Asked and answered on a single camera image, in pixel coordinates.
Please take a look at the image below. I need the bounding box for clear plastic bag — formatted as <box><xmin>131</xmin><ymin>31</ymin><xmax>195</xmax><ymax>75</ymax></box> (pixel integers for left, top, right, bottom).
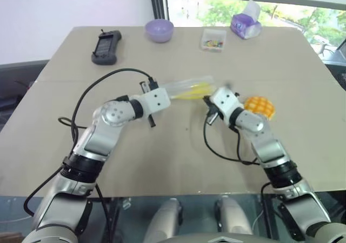
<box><xmin>161</xmin><ymin>75</ymin><xmax>217</xmax><ymax>102</ymax></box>

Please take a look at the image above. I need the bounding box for clear box with coloured bits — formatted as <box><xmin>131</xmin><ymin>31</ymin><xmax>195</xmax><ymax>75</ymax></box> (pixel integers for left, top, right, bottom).
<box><xmin>199</xmin><ymin>28</ymin><xmax>227</xmax><ymax>53</ymax></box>

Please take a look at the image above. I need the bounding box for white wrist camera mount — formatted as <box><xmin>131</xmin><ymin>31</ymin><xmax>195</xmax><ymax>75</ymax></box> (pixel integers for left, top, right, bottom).
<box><xmin>139</xmin><ymin>87</ymin><xmax>171</xmax><ymax>117</ymax></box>
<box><xmin>210</xmin><ymin>87</ymin><xmax>244</xmax><ymax>120</ymax></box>

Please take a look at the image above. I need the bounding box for silver rounded robot leg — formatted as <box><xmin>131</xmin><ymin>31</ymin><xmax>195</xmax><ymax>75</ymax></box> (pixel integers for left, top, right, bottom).
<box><xmin>215</xmin><ymin>195</ymin><xmax>254</xmax><ymax>243</ymax></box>
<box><xmin>143</xmin><ymin>198</ymin><xmax>182</xmax><ymax>243</ymax></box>

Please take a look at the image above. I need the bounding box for black sofa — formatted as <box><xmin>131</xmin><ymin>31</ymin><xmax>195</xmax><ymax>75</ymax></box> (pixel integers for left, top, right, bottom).
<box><xmin>0</xmin><ymin>60</ymin><xmax>49</xmax><ymax>132</ymax></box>

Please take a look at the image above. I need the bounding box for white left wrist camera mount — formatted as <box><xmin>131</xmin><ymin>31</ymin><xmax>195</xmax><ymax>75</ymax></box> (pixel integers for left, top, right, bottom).
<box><xmin>139</xmin><ymin>87</ymin><xmax>171</xmax><ymax>117</ymax></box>

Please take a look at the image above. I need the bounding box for grey robot torso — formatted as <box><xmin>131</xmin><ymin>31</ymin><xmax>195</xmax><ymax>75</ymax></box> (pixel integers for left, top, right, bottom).
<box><xmin>162</xmin><ymin>233</ymin><xmax>274</xmax><ymax>243</ymax></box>

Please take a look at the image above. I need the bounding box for purple plastic bowl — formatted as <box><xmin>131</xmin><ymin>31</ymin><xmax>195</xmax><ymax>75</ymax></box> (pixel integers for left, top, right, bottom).
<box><xmin>144</xmin><ymin>18</ymin><xmax>175</xmax><ymax>43</ymax></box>

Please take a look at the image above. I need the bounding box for orange waffle bread snack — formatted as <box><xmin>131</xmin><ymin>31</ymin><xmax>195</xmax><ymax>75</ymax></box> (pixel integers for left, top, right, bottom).
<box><xmin>244</xmin><ymin>96</ymin><xmax>277</xmax><ymax>122</ymax></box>

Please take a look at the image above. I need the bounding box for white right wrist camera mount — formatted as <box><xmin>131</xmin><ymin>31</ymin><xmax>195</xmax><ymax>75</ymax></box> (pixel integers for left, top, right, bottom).
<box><xmin>210</xmin><ymin>87</ymin><xmax>244</xmax><ymax>120</ymax></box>

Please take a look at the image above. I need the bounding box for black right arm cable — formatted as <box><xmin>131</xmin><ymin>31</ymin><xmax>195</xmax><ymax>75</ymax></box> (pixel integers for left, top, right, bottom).
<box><xmin>202</xmin><ymin>113</ymin><xmax>271</xmax><ymax>240</ymax></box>

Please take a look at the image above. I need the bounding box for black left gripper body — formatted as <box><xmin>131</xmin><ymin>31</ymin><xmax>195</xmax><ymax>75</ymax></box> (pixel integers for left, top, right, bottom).
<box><xmin>139</xmin><ymin>80</ymin><xmax>157</xmax><ymax>128</ymax></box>

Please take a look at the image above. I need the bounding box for purple tissue pack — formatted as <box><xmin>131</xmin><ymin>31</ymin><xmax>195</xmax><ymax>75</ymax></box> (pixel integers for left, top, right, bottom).
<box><xmin>230</xmin><ymin>0</ymin><xmax>262</xmax><ymax>40</ymax></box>

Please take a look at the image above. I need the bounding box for black handheld controller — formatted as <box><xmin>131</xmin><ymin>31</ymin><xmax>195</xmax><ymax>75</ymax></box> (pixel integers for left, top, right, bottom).
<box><xmin>91</xmin><ymin>29</ymin><xmax>122</xmax><ymax>65</ymax></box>

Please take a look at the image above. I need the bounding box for black chair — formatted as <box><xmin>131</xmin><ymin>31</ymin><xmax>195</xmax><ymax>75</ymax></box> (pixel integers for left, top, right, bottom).
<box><xmin>323</xmin><ymin>44</ymin><xmax>346</xmax><ymax>92</ymax></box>

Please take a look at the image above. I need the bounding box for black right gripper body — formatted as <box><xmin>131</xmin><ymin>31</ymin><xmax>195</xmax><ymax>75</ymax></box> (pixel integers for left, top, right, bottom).
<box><xmin>202</xmin><ymin>94</ymin><xmax>221</xmax><ymax>119</ymax></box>

